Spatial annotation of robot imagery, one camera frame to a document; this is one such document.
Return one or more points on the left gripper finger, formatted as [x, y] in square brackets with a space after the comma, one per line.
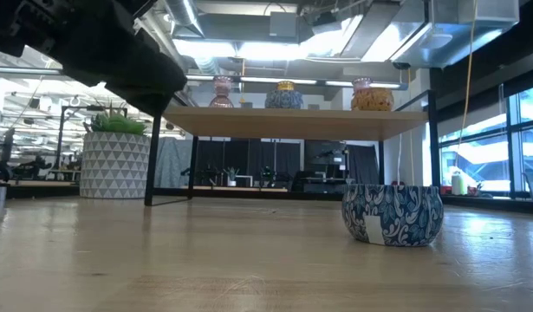
[149, 104]
[131, 65]

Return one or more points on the orange patterned candle tin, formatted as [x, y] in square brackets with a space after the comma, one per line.
[372, 100]

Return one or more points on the succulent in triangle patterned pot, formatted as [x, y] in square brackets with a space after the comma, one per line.
[114, 169]

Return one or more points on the black background rig stand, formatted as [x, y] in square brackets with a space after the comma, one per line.
[60, 138]

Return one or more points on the small background potted plant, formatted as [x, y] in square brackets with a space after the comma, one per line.
[231, 177]

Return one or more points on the wooden shelf with black legs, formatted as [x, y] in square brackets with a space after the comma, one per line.
[292, 123]

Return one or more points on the black background workstation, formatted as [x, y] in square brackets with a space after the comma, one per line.
[322, 167]

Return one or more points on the green white bottle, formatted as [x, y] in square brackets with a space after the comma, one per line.
[456, 184]

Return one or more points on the silver metal post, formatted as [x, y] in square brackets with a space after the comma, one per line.
[1, 201]

